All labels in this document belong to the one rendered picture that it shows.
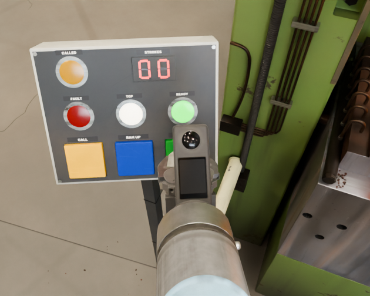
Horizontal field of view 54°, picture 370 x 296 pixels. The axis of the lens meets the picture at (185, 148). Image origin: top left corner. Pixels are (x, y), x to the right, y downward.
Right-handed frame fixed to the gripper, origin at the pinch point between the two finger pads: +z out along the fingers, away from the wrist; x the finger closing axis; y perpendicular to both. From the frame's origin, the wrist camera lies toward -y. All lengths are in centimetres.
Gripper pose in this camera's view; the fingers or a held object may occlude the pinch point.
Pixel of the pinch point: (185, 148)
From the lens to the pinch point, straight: 62.3
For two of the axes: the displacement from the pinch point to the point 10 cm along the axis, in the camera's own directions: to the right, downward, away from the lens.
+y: 0.3, 9.1, 4.1
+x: 10.0, -0.5, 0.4
